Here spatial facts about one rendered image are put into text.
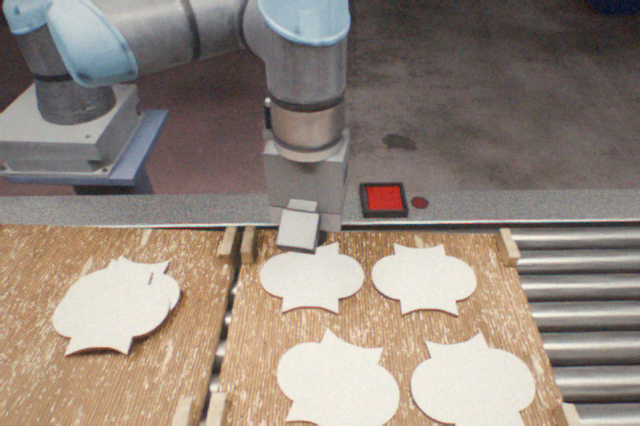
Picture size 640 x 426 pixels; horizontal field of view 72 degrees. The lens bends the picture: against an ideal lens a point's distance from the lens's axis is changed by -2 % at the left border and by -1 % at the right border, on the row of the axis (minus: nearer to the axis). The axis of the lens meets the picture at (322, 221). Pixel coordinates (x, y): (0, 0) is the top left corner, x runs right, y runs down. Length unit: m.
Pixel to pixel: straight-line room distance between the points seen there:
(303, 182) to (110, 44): 0.22
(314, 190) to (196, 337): 0.26
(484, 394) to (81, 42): 0.54
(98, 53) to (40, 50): 0.58
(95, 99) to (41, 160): 0.16
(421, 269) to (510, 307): 0.13
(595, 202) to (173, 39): 0.75
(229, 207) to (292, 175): 0.34
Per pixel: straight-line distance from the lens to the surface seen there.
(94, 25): 0.42
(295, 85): 0.41
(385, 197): 0.78
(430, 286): 0.65
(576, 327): 0.73
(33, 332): 0.71
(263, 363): 0.58
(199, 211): 0.80
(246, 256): 0.66
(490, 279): 0.69
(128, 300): 0.65
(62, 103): 1.03
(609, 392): 0.69
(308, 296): 0.62
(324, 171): 0.46
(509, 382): 0.60
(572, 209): 0.89
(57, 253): 0.79
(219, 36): 0.46
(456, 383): 0.58
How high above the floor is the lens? 1.45
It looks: 45 degrees down
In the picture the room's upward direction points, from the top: straight up
